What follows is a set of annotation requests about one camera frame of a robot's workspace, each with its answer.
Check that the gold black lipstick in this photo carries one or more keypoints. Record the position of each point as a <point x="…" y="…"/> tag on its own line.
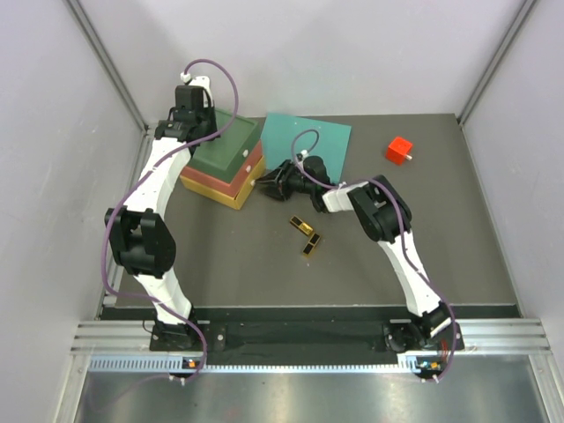
<point x="311" y="244"/>
<point x="301" y="225"/>

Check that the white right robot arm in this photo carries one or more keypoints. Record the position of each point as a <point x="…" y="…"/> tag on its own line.
<point x="385" y="219"/>

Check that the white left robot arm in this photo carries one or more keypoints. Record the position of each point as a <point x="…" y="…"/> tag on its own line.
<point x="139" y="238"/>

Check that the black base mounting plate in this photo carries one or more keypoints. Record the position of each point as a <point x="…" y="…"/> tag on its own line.
<point x="259" y="336"/>

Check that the green top drawer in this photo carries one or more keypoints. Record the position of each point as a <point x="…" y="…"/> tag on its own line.
<point x="241" y="139"/>

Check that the three-tier drawer organizer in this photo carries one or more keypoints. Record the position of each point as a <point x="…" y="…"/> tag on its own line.
<point x="206" y="172"/>

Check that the red cube with peg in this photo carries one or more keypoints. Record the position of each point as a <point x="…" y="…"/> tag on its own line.
<point x="399" y="151"/>

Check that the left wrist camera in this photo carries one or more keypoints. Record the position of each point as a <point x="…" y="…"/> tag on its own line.
<point x="202" y="84"/>

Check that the teal mat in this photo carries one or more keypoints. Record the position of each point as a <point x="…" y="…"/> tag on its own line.
<point x="280" y="130"/>

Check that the aluminium front rail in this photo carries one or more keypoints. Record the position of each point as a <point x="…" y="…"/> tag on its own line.
<point x="124" y="346"/>

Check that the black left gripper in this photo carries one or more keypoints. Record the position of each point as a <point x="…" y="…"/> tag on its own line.
<point x="211" y="115"/>

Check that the yellow bottom drawer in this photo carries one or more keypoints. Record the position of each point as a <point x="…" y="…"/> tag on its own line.
<point x="249" y="184"/>

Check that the red drawer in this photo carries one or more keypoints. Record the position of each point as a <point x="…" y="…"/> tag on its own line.
<point x="248" y="166"/>

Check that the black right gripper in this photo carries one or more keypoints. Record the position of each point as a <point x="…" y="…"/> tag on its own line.
<point x="282" y="190"/>

